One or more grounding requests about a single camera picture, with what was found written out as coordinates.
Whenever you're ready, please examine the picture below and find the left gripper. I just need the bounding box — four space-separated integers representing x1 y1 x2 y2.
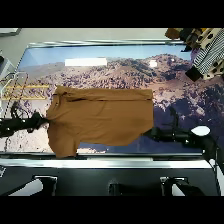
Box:
27 111 50 134

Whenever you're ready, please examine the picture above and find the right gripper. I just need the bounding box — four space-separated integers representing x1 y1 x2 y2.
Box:
143 126 169 144

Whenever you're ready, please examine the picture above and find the brown T-shirt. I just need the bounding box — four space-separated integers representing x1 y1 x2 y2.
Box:
45 85 155 159

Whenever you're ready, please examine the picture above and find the yellow clothes hanger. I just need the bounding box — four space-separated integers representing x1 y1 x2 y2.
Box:
3 83 51 91
1 94 48 101

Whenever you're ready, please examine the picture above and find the heap of clothes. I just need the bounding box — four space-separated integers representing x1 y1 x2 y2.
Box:
164 28 202 53

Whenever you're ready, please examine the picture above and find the beige spotted garment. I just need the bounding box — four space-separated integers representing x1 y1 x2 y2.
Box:
196 28 224 51

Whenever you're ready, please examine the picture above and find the silver frame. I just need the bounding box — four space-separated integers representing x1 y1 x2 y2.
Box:
0 40 224 197

